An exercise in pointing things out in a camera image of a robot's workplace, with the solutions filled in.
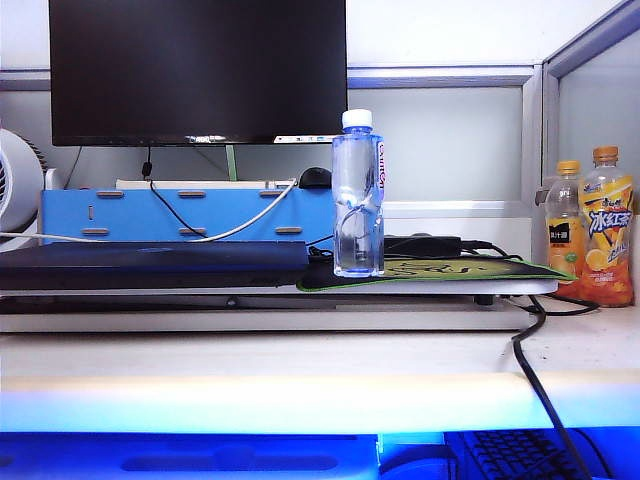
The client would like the grey partition frame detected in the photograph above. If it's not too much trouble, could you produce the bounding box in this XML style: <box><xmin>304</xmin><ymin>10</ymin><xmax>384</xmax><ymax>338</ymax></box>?
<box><xmin>0</xmin><ymin>0</ymin><xmax>640</xmax><ymax>221</ymax></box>

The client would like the white desk fan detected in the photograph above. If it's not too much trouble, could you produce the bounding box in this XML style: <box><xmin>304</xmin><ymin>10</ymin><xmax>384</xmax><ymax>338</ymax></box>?
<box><xmin>0</xmin><ymin>127</ymin><xmax>59</xmax><ymax>252</ymax></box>

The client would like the clear mineral water bottle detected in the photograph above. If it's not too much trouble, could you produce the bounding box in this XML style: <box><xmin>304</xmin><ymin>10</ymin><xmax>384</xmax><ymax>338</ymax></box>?
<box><xmin>332</xmin><ymin>108</ymin><xmax>386</xmax><ymax>279</ymax></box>

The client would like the flat white box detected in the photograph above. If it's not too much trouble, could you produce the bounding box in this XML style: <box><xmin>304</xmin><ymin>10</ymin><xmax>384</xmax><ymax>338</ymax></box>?
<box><xmin>115</xmin><ymin>178</ymin><xmax>298</xmax><ymax>192</ymax></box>

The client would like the white cable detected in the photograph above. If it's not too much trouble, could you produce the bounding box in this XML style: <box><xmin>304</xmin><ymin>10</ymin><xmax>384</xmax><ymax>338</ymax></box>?
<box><xmin>0</xmin><ymin>177</ymin><xmax>299</xmax><ymax>244</ymax></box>

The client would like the thick black cable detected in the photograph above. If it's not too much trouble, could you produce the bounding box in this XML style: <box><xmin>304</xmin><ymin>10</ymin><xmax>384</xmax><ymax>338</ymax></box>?
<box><xmin>510</xmin><ymin>293</ymin><xmax>594</xmax><ymax>480</ymax></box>

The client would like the black monitor cable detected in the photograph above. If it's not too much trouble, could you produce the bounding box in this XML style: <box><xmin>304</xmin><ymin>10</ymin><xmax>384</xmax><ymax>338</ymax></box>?
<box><xmin>141</xmin><ymin>144</ymin><xmax>209</xmax><ymax>238</ymax></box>

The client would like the thin black mouse cable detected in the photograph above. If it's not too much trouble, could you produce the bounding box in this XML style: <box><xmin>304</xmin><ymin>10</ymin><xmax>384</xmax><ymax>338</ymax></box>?
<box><xmin>307</xmin><ymin>234</ymin><xmax>335</xmax><ymax>262</ymax></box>

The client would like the black computer mouse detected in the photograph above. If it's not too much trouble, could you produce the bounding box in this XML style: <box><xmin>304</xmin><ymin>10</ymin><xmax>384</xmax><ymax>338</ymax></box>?
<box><xmin>298</xmin><ymin>167</ymin><xmax>335</xmax><ymax>190</ymax></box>

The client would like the black keyboard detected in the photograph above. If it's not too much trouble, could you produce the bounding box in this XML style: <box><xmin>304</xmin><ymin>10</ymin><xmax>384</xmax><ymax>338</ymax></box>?
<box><xmin>458</xmin><ymin>429</ymin><xmax>604</xmax><ymax>480</ymax></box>

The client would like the large iced tea bottle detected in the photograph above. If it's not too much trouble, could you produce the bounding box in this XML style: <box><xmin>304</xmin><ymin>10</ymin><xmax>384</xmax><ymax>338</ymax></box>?
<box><xmin>576</xmin><ymin>145</ymin><xmax>637</xmax><ymax>308</ymax></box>

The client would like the black computer monitor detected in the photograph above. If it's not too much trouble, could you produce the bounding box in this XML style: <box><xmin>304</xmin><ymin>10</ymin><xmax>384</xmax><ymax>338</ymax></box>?
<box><xmin>48</xmin><ymin>0</ymin><xmax>349</xmax><ymax>147</ymax></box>

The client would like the black adapter cable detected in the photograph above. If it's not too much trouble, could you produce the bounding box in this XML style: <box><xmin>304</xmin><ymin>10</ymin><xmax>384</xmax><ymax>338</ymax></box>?
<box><xmin>459</xmin><ymin>239</ymin><xmax>524</xmax><ymax>261</ymax></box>

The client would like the blue wooden monitor riser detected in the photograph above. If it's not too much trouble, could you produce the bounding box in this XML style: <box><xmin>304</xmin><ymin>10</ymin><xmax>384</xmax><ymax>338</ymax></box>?
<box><xmin>40</xmin><ymin>187</ymin><xmax>337</xmax><ymax>246</ymax></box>

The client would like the dark blue closed laptop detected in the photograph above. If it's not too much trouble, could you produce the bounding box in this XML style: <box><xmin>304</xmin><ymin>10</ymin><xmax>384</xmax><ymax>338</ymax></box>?
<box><xmin>0</xmin><ymin>240</ymin><xmax>310</xmax><ymax>292</ymax></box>

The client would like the black power adapter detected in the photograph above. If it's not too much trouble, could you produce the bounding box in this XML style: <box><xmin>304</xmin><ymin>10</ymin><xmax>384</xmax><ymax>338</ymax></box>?
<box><xmin>383</xmin><ymin>234</ymin><xmax>464</xmax><ymax>254</ymax></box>

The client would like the small orange juice bottle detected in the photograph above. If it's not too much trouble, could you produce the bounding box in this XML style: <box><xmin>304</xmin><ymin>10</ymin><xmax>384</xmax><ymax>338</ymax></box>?
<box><xmin>543</xmin><ymin>159</ymin><xmax>587</xmax><ymax>287</ymax></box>

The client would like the white desk riser platform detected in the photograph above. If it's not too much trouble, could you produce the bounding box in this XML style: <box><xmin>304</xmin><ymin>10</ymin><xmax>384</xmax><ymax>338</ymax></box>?
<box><xmin>0</xmin><ymin>277</ymin><xmax>559</xmax><ymax>334</ymax></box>

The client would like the black green-edged mouse pad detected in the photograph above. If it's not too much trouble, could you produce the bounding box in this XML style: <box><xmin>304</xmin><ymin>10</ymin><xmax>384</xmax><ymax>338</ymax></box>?
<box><xmin>296</xmin><ymin>253</ymin><xmax>579</xmax><ymax>294</ymax></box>

